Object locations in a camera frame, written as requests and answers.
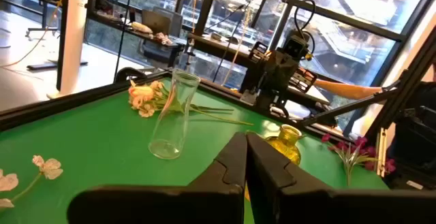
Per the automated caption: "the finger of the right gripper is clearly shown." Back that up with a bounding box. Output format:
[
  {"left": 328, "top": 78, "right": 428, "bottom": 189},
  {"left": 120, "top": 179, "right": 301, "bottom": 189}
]
[
  {"left": 277, "top": 62, "right": 289, "bottom": 91},
  {"left": 267, "top": 62, "right": 279, "bottom": 91}
]

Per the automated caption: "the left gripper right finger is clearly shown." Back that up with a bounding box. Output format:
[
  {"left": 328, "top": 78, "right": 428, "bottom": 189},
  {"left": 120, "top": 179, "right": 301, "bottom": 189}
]
[{"left": 245, "top": 131, "right": 436, "bottom": 224}]

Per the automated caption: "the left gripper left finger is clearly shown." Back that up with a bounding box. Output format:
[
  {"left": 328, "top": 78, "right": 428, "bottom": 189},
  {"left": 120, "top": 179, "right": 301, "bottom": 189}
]
[{"left": 67, "top": 131, "right": 248, "bottom": 224}]

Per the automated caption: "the yellow glass vase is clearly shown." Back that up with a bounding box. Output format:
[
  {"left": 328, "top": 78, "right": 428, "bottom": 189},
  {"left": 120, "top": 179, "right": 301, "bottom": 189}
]
[{"left": 264, "top": 124, "right": 303, "bottom": 166}]

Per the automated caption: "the purple orchid spray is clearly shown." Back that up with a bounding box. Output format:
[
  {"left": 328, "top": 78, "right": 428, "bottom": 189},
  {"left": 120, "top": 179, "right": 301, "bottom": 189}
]
[
  {"left": 322, "top": 133, "right": 379, "bottom": 187},
  {"left": 363, "top": 157, "right": 398, "bottom": 176}
]

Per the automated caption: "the white blossom spray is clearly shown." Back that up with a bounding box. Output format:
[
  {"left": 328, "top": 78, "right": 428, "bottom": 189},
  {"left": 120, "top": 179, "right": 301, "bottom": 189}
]
[
  {"left": 0, "top": 155, "right": 64, "bottom": 211},
  {"left": 130, "top": 80, "right": 255, "bottom": 127}
]

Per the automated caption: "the pink tulip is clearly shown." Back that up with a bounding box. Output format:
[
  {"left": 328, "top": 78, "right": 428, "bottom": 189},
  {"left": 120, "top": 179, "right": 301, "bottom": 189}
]
[{"left": 128, "top": 84, "right": 236, "bottom": 113}]

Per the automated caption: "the person's forearm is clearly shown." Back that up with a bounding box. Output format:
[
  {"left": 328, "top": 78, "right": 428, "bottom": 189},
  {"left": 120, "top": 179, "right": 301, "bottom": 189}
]
[{"left": 313, "top": 78, "right": 384, "bottom": 101}]

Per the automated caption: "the clear glass vase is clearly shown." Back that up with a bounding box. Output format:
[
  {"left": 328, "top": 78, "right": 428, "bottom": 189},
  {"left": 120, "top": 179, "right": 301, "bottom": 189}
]
[{"left": 148, "top": 69, "right": 202, "bottom": 160}]

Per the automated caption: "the green table mat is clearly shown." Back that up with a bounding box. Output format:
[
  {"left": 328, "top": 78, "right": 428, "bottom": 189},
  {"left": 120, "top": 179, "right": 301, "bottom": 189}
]
[{"left": 0, "top": 77, "right": 391, "bottom": 224}]

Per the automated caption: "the grey office chair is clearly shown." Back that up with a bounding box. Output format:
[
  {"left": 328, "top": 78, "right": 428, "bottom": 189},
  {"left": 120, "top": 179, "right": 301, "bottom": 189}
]
[{"left": 138, "top": 7, "right": 185, "bottom": 69}]

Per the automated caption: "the black tripod stand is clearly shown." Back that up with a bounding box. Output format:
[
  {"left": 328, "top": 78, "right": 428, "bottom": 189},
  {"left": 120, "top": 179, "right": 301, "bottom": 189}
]
[{"left": 113, "top": 0, "right": 136, "bottom": 82}]

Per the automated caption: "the black cluttered desk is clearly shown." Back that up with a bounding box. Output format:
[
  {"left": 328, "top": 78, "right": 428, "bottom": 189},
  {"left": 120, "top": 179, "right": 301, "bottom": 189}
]
[{"left": 84, "top": 0, "right": 187, "bottom": 68}]

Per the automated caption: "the white pillar with round base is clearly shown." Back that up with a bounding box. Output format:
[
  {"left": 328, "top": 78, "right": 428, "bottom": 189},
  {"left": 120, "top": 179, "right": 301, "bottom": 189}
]
[{"left": 46, "top": 0, "right": 89, "bottom": 100}]

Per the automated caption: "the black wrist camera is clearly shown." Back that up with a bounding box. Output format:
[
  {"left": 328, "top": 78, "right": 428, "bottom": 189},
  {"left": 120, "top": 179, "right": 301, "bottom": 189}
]
[{"left": 282, "top": 29, "right": 311, "bottom": 61}]

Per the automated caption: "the yellow hanging cable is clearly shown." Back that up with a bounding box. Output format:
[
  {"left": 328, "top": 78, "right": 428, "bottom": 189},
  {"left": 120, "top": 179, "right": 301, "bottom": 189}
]
[
  {"left": 221, "top": 0, "right": 262, "bottom": 87},
  {"left": 0, "top": 0, "right": 73, "bottom": 69}
]

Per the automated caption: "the black looped cable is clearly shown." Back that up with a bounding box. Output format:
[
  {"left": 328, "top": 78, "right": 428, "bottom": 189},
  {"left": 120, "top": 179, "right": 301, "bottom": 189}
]
[{"left": 294, "top": 0, "right": 317, "bottom": 53}]

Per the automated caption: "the silver aluminium bracket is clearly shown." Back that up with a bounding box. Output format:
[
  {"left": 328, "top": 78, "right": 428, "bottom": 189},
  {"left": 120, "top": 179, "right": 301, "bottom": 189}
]
[{"left": 375, "top": 127, "right": 388, "bottom": 178}]

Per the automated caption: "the black window frame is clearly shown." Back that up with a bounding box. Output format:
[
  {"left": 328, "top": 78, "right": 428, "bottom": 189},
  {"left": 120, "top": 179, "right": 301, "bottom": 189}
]
[{"left": 175, "top": 0, "right": 436, "bottom": 136}]

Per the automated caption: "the black frame clamp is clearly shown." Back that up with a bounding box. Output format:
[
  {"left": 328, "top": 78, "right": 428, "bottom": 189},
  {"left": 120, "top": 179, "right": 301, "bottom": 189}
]
[{"left": 114, "top": 66, "right": 147, "bottom": 82}]

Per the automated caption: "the black aluminium table frame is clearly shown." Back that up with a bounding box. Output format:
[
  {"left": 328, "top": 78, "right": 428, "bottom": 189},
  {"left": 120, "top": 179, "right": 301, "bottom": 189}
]
[{"left": 0, "top": 26, "right": 436, "bottom": 187}]

